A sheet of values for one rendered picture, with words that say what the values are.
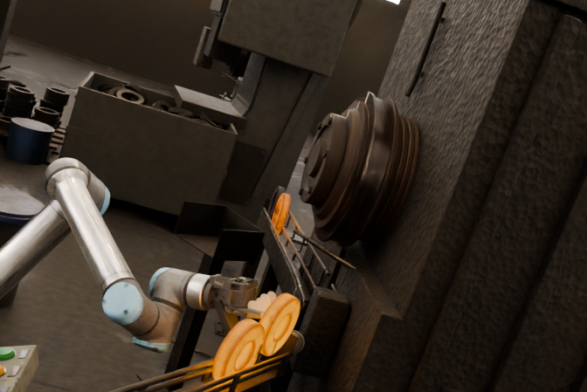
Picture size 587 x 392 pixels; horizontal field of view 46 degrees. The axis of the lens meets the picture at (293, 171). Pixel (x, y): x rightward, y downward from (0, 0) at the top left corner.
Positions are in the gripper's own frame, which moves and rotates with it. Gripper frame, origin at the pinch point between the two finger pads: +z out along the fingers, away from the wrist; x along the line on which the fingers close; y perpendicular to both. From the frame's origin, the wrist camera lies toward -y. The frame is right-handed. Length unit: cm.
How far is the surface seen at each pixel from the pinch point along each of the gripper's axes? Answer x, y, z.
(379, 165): 28.9, 38.1, 12.0
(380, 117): 35, 51, 9
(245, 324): -17.2, 1.9, 0.2
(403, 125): 43, 50, 13
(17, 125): 193, 34, -310
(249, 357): -12.2, -7.1, -0.8
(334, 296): 25.6, 1.1, 3.5
